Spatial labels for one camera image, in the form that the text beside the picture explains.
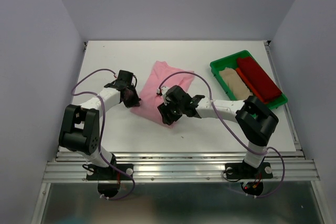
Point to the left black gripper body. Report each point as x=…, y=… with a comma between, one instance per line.
x=131, y=86

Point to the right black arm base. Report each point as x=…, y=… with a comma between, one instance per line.
x=250, y=178

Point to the rolled beige t-shirt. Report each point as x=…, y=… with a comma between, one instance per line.
x=235, y=84

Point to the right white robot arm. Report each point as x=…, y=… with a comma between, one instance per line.
x=255, y=119

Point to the green plastic tray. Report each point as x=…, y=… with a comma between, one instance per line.
x=230, y=62

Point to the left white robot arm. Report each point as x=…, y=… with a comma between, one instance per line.
x=83, y=125

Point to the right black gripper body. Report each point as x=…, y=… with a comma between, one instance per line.
x=178, y=106

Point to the rolled red t-shirt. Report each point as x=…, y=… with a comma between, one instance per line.
x=259, y=79

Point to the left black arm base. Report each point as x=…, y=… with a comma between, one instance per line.
x=111, y=184

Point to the aluminium rail frame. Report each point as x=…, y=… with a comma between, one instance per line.
x=177, y=187

